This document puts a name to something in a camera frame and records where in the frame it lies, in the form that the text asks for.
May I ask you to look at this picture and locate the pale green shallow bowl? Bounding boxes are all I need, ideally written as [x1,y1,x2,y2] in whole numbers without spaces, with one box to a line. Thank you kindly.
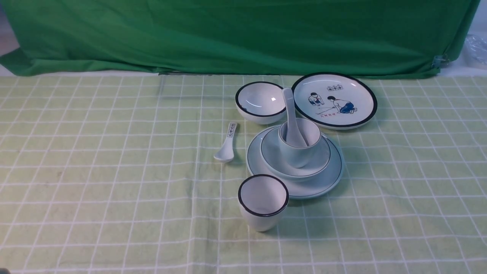
[260,127,333,182]

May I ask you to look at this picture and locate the large white ceramic spoon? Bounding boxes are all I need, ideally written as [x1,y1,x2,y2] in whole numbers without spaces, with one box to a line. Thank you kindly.
[282,88,307,148]

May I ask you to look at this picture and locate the pale green cup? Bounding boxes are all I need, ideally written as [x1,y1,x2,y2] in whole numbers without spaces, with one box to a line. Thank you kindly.
[278,118,323,168]

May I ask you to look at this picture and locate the small patterned white spoon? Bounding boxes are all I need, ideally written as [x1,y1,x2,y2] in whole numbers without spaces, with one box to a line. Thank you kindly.
[214,122,238,163]

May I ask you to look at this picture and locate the black-rimmed white bowl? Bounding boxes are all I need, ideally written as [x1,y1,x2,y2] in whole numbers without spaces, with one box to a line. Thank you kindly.
[235,81,286,125]

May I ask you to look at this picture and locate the black-rimmed white cup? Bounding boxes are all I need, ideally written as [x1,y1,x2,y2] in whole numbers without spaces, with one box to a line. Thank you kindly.
[237,174,290,232]

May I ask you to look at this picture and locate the pale green large plate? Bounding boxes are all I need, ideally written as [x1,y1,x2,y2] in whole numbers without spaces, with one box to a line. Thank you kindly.
[246,126,345,199]

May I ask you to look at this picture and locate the illustrated black-rimmed plate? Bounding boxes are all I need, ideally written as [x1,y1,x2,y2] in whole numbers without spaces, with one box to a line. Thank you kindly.
[291,73,378,130]

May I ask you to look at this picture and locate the green checkered tablecloth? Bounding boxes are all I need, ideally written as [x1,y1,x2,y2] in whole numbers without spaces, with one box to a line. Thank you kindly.
[0,76,487,274]

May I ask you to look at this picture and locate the metal backdrop clip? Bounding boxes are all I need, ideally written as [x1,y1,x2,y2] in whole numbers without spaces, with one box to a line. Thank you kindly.
[431,54,450,69]

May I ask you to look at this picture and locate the green backdrop cloth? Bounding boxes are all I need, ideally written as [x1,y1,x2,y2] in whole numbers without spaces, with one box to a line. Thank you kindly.
[1,0,480,79]

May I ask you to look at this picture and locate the clear plastic bag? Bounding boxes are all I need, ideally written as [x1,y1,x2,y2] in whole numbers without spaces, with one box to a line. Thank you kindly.
[464,33,487,70]

